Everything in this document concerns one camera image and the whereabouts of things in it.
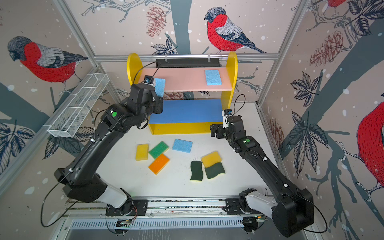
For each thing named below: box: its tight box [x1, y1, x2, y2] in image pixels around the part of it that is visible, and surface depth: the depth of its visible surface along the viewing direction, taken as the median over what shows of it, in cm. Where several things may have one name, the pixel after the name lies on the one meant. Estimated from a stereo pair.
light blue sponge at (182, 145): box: [172, 138, 193, 154], surface depth 98 cm
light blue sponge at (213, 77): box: [205, 69, 222, 86], surface depth 78 cm
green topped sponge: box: [148, 141, 170, 159], surface depth 95 cm
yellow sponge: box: [135, 143, 149, 161], surface depth 94 cm
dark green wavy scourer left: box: [190, 160, 203, 181], surface depth 86 cm
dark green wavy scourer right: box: [204, 162, 226, 179], surface depth 86 cm
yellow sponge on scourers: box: [201, 150, 223, 168], surface depth 94 cm
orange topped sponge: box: [148, 153, 171, 176], surface depth 90 cm
